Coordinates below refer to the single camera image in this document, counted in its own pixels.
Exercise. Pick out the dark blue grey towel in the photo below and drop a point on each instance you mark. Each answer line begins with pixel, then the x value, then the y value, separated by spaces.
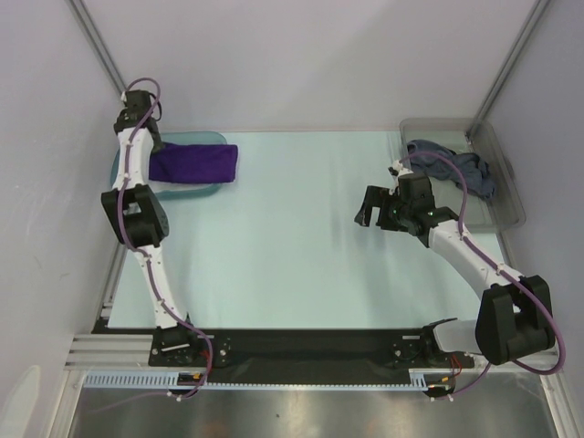
pixel 438 162

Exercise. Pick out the purple towel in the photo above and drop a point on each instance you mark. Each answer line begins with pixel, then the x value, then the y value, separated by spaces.
pixel 194 163

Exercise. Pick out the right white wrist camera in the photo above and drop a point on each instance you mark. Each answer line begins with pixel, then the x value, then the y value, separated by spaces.
pixel 398 169

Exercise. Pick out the clear grey plastic bin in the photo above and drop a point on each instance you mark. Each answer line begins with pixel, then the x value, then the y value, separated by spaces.
pixel 504 210

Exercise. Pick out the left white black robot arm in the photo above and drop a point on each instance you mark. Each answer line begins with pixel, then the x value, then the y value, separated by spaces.
pixel 140 223

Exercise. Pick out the light blue towel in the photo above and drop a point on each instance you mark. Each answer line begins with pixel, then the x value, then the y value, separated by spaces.
pixel 169 187

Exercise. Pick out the teal plastic bin lid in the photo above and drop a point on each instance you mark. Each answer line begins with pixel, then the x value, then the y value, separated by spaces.
pixel 131 168

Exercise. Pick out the right aluminium corner post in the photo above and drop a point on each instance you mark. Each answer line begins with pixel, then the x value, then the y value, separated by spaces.
pixel 527 31

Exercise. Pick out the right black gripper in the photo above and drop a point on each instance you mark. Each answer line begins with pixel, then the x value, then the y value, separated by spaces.
pixel 383 210

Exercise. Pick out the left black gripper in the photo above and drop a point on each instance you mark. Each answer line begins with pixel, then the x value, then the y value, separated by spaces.
pixel 157 145

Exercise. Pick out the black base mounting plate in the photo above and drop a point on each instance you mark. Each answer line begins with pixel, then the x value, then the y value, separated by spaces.
pixel 328 372

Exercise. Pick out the left aluminium corner post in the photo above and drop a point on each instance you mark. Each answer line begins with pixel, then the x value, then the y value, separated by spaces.
pixel 96 42

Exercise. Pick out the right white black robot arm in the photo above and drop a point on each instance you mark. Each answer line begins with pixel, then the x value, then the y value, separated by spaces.
pixel 513 319

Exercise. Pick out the aluminium corner post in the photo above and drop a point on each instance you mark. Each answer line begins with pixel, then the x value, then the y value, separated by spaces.
pixel 96 42
pixel 527 31

